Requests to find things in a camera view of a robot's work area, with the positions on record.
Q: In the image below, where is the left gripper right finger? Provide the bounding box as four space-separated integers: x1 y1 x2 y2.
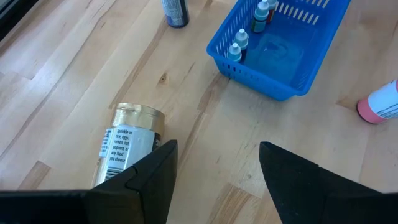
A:
258 141 398 224

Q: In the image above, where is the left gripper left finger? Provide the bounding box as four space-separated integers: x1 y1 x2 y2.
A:
0 139 179 224

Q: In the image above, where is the red food colouring bottle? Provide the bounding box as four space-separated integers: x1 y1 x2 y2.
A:
356 79 398 125

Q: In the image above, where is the blue plastic basket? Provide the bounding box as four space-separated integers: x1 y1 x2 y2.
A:
206 0 352 102

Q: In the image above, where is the green food colouring dropper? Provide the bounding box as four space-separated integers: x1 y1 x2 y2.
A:
251 0 270 34

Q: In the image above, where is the purple food colouring bottle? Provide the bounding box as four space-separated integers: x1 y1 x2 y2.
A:
160 0 190 29

